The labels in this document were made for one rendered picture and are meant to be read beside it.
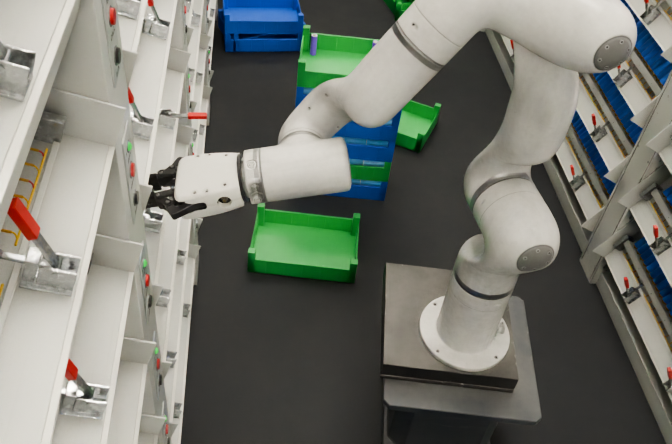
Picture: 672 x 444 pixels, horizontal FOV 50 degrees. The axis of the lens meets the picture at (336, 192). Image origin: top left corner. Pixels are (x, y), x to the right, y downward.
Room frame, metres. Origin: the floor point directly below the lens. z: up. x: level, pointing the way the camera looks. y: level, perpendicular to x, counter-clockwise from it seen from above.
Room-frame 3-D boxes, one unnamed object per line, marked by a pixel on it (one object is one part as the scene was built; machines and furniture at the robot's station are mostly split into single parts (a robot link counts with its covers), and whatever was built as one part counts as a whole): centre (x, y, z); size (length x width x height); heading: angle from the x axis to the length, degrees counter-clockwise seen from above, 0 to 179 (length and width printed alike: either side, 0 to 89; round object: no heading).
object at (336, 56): (1.75, 0.00, 0.44); 0.30 x 0.20 x 0.08; 93
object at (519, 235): (0.90, -0.31, 0.63); 0.19 x 0.12 x 0.24; 17
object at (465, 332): (0.93, -0.30, 0.42); 0.19 x 0.19 x 0.18
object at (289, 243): (1.40, 0.07, 0.04); 0.30 x 0.20 x 0.08; 91
